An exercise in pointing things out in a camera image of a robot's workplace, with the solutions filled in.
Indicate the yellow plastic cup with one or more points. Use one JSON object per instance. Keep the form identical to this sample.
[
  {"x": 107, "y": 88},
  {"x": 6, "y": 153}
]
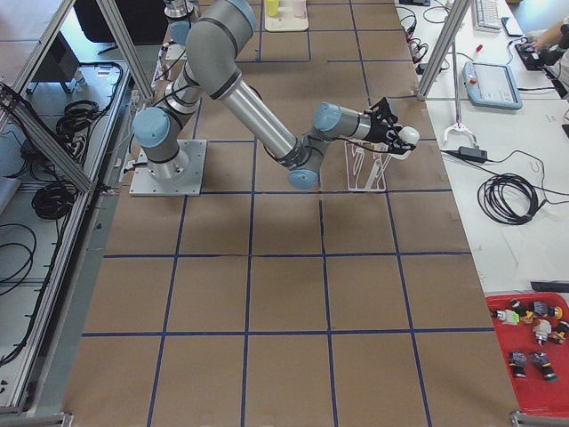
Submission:
[{"x": 271, "y": 7}]

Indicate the teach pendant tablet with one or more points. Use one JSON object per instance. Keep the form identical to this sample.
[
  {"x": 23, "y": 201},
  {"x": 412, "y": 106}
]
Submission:
[{"x": 491, "y": 85}]

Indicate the aluminium frame post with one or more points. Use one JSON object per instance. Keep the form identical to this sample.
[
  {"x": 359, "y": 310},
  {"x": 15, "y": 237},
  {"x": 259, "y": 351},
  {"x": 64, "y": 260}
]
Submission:
[{"x": 446, "y": 37}]

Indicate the person in white shirt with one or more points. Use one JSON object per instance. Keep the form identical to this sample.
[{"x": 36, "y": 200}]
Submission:
[{"x": 547, "y": 39}]

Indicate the cream plastic tray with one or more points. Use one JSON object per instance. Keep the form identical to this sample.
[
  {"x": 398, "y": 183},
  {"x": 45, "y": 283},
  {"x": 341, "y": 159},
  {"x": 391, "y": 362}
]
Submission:
[{"x": 292, "y": 17}]

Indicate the white keyboard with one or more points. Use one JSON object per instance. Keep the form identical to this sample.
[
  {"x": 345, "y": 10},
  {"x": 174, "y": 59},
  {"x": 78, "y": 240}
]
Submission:
[{"x": 485, "y": 16}]

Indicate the pale green plastic cup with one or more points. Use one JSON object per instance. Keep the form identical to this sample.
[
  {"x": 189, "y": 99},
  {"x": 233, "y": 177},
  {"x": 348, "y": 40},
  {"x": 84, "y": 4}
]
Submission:
[{"x": 409, "y": 134}]

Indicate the white wire cup rack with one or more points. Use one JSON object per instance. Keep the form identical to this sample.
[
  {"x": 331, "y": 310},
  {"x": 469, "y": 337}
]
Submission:
[{"x": 366, "y": 164}]

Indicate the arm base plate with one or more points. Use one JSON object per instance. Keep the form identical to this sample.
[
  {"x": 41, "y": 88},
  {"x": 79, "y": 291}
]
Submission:
[{"x": 182, "y": 176}]

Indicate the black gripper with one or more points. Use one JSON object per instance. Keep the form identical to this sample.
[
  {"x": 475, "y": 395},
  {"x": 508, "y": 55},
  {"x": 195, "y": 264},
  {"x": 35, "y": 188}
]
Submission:
[{"x": 379, "y": 132}]

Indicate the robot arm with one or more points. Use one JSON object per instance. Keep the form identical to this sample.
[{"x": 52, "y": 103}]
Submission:
[
  {"x": 180, "y": 16},
  {"x": 212, "y": 46}
]

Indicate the red parts tray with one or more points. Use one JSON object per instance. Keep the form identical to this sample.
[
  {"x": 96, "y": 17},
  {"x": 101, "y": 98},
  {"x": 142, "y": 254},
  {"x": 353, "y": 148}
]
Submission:
[{"x": 532, "y": 330}]

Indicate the white claw tool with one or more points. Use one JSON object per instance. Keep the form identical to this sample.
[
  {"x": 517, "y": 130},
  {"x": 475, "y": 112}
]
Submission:
[{"x": 458, "y": 128}]

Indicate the black power brick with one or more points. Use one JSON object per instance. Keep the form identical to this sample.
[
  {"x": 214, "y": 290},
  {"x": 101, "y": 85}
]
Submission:
[{"x": 472, "y": 154}]

